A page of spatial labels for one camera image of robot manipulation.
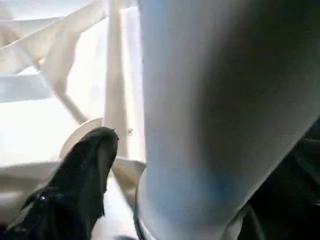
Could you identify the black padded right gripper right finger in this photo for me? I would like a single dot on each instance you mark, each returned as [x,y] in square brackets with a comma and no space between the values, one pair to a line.
[295,200]

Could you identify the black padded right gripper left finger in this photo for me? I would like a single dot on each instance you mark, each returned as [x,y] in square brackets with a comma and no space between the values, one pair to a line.
[70,195]

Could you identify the white plastic children's table top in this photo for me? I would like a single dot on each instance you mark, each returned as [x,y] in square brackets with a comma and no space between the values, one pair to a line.
[55,75]

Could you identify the white plastic table leg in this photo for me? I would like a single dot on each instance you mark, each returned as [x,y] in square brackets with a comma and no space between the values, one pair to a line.
[215,100]

